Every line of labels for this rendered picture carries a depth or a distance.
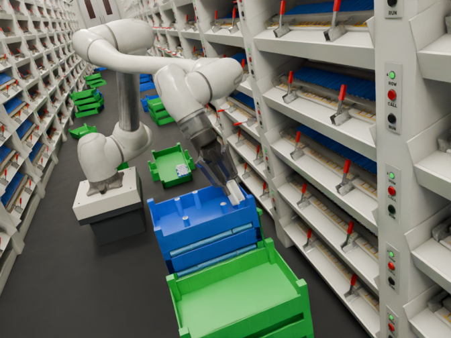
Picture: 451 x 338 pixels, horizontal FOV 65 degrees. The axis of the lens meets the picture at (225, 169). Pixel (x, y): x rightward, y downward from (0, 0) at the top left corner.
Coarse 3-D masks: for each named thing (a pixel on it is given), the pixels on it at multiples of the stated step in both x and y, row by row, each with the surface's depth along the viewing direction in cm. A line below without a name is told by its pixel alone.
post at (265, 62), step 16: (256, 0) 111; (272, 0) 113; (240, 16) 120; (256, 48) 117; (256, 64) 119; (272, 64) 121; (256, 80) 124; (256, 96) 129; (256, 112) 135; (272, 112) 127; (272, 160) 135; (272, 176) 140; (272, 208) 153; (288, 208) 145; (288, 240) 151
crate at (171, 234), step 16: (208, 192) 120; (160, 208) 117; (176, 208) 118; (192, 208) 119; (208, 208) 117; (160, 224) 114; (176, 224) 112; (192, 224) 110; (208, 224) 101; (224, 224) 103; (240, 224) 105; (160, 240) 98; (176, 240) 100; (192, 240) 102
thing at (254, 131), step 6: (234, 90) 193; (228, 96) 191; (222, 102) 193; (222, 108) 189; (228, 114) 180; (234, 114) 173; (240, 114) 170; (234, 120) 174; (240, 120) 164; (246, 120) 160; (240, 126) 168; (246, 126) 155; (252, 126) 152; (252, 132) 148; (258, 132) 139; (258, 138) 144
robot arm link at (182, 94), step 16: (176, 64) 100; (160, 80) 98; (176, 80) 97; (192, 80) 99; (160, 96) 100; (176, 96) 97; (192, 96) 98; (208, 96) 103; (176, 112) 99; (192, 112) 98
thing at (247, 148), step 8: (232, 128) 200; (240, 128) 200; (232, 136) 200; (240, 136) 192; (248, 136) 184; (232, 144) 192; (240, 144) 185; (248, 144) 180; (256, 144) 173; (240, 152) 180; (248, 152) 175; (256, 152) 171; (248, 160) 169; (256, 160) 161; (256, 168) 159; (264, 168) 156; (264, 176) 151
